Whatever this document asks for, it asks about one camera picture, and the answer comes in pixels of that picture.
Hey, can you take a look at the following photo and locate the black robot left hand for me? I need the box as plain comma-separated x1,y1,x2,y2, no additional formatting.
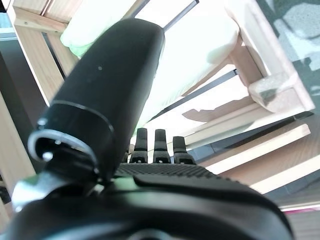
0,18,293,240

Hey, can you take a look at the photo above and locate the napa cabbage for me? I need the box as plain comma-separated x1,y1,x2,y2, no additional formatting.
59,0,141,58
143,4,242,123

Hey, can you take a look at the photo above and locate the wooden vegetable display stand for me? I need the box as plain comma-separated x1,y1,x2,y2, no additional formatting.
0,0,51,221

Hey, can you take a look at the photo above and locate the wooden napa cabbage crate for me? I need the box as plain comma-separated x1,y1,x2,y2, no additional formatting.
7,0,317,196

